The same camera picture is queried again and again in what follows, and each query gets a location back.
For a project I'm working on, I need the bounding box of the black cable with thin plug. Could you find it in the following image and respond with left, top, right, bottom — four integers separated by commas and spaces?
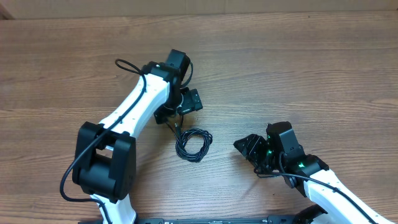
164, 114, 185, 141

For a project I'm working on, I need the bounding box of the black USB cable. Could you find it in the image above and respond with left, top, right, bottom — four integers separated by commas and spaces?
174, 114, 214, 164

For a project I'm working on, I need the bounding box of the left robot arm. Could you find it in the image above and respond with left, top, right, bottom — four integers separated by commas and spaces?
67, 49, 203, 223

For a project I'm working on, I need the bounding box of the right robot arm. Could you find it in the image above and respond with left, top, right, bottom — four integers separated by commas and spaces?
233, 121, 389, 223

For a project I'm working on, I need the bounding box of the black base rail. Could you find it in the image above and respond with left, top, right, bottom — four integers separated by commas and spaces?
134, 215, 295, 224

